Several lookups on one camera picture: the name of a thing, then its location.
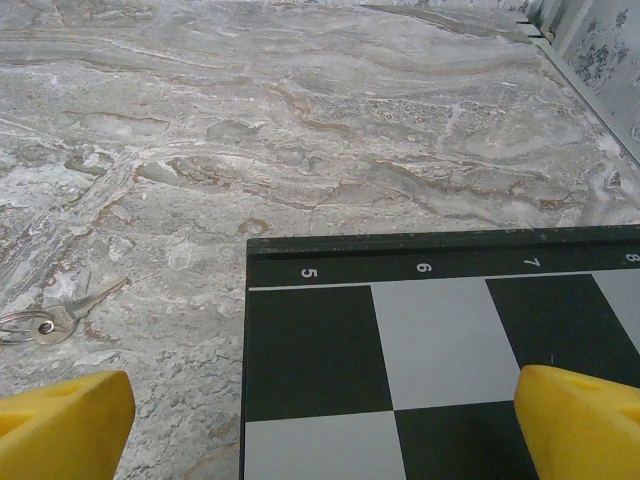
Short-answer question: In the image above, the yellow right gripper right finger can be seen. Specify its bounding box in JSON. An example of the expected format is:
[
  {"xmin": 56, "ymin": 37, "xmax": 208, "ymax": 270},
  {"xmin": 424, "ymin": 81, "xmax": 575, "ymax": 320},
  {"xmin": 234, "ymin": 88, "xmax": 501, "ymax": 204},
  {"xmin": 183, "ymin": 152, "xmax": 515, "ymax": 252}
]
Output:
[{"xmin": 514, "ymin": 364, "xmax": 640, "ymax": 480}]

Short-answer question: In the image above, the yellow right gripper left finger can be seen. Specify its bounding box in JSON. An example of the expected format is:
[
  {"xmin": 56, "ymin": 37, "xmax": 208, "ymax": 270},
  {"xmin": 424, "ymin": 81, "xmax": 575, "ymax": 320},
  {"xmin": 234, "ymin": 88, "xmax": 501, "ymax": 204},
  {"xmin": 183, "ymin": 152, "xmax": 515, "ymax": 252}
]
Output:
[{"xmin": 0, "ymin": 370, "xmax": 137, "ymax": 480}]

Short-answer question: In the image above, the silver key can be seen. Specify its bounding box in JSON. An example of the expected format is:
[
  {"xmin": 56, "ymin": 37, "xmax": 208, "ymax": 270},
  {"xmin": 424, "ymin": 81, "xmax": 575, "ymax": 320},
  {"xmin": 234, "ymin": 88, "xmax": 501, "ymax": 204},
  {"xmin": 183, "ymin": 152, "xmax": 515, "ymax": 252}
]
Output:
[{"xmin": 30, "ymin": 277, "xmax": 130, "ymax": 346}]

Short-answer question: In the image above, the black and white chessboard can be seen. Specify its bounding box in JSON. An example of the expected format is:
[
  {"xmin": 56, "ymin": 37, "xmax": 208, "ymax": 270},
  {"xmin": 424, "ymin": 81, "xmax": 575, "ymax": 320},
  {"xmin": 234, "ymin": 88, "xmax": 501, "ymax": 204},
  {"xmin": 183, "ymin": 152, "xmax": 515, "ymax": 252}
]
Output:
[{"xmin": 238, "ymin": 224, "xmax": 640, "ymax": 480}]

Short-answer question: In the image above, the aluminium side frame rail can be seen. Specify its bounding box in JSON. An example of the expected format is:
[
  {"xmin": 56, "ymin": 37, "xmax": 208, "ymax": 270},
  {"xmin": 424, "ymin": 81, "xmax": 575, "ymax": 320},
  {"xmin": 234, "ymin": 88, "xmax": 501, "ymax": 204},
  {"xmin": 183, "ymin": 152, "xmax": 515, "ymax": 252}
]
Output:
[{"xmin": 519, "ymin": 0, "xmax": 640, "ymax": 166}]

